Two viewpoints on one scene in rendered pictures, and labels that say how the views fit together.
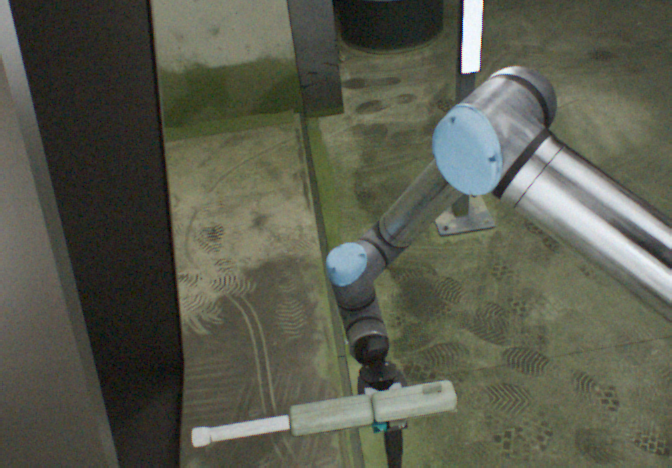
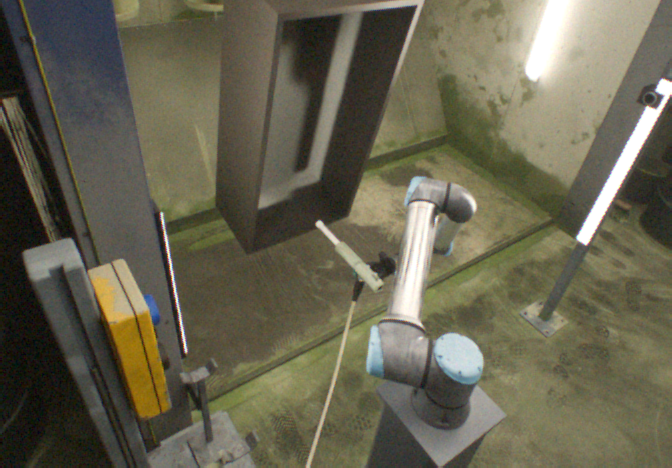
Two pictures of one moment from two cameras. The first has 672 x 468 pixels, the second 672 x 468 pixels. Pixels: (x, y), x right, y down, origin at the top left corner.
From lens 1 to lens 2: 1.39 m
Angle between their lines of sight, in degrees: 40
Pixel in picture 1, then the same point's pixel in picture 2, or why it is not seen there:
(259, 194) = (479, 226)
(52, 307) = (264, 106)
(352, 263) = not seen: hidden behind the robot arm
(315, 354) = not seen: hidden behind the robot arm
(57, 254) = (268, 98)
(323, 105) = (567, 225)
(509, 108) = (431, 187)
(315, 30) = (589, 183)
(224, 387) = (368, 257)
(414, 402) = (366, 274)
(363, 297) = not seen: hidden behind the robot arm
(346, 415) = (349, 256)
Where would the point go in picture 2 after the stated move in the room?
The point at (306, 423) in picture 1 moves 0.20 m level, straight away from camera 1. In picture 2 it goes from (339, 247) to (369, 230)
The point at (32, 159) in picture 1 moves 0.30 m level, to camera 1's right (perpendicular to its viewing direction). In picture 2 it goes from (270, 82) to (317, 123)
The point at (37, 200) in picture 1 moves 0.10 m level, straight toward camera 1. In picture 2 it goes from (268, 88) to (250, 99)
